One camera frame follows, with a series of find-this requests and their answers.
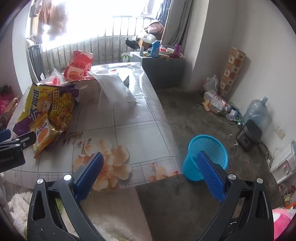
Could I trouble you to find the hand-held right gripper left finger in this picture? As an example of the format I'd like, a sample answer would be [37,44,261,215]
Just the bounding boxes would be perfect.
[27,152,107,241]

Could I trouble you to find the grey curtain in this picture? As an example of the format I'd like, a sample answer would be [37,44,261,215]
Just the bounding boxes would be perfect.
[159,0,195,47]

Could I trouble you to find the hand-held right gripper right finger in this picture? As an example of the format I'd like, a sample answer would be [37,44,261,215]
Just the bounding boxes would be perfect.
[195,151,274,241]

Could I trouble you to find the hanging clothes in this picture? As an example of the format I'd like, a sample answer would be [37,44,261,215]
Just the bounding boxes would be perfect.
[30,0,70,44]

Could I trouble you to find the clear plastic bag red print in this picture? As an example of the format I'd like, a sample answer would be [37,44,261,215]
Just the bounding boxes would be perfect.
[35,68,66,88]

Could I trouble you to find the white translucent plastic bag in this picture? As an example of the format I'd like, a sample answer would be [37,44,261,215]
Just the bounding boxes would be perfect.
[89,70,138,105]

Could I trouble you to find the red and white snack bag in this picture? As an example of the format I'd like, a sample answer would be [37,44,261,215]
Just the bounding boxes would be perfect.
[63,50,95,82]

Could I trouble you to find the snack wrappers on floor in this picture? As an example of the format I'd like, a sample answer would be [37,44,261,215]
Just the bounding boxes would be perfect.
[283,192,296,209]

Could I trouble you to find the empty clear water jug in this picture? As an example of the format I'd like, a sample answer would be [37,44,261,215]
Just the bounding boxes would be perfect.
[242,97,272,130]

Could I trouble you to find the grey cabinet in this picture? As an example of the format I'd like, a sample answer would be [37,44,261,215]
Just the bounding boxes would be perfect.
[130,51,185,89]

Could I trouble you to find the large yellow noodle snack bag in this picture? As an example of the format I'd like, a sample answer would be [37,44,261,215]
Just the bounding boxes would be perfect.
[13,83,80,139]

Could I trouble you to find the open cardboard box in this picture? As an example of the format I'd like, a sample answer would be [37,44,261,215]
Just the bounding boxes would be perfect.
[136,35,158,50]

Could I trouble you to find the wall socket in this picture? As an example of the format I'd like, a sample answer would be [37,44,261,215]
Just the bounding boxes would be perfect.
[275,126,286,140]

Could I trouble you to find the blue plastic waste basket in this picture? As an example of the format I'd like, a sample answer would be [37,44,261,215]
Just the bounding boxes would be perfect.
[182,134,229,181]

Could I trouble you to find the blue detergent bottle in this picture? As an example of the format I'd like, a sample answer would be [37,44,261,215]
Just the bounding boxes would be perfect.
[150,40,162,57]

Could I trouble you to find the white power strip cable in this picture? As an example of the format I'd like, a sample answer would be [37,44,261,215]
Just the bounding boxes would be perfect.
[262,142,278,168]

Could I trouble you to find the pink bag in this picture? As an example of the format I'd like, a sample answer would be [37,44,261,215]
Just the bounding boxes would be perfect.
[0,86,19,130]

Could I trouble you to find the pink brown cloth bundle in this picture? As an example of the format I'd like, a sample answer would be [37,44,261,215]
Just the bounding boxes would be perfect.
[144,21,165,37]

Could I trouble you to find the pile of colourful packaging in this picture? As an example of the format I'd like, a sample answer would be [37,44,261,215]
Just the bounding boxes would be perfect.
[203,91,243,126]

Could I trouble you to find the large clear plastic bag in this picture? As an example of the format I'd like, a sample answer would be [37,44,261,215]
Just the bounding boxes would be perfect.
[91,62,151,102]

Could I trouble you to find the small yellow snack packet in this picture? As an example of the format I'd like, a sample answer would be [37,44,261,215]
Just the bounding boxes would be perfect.
[29,113,59,159]

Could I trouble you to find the black rice cooker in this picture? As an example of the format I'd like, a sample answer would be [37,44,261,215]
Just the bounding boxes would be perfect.
[236,119,263,151]

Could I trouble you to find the brown dried scraps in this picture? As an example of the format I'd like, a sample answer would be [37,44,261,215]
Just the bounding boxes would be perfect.
[61,132,84,144]

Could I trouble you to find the white fluffy rug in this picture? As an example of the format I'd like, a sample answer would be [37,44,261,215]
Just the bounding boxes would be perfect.
[8,191,153,241]

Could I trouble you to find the tall patterned cardboard box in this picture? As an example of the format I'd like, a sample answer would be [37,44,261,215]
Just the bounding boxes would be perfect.
[218,47,246,98]

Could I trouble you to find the metal railing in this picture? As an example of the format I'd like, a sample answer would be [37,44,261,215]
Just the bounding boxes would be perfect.
[28,16,160,77]

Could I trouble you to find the pink plush toy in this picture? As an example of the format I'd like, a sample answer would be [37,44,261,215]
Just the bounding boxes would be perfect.
[272,208,293,241]

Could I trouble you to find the white and green bag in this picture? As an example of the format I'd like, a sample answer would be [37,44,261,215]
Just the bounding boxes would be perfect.
[121,49,133,62]

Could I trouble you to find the white water dispenser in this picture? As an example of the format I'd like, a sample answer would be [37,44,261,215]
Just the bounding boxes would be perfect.
[269,143,296,184]

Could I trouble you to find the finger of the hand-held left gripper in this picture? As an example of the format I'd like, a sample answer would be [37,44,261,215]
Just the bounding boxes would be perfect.
[0,129,12,142]
[0,132,37,151]

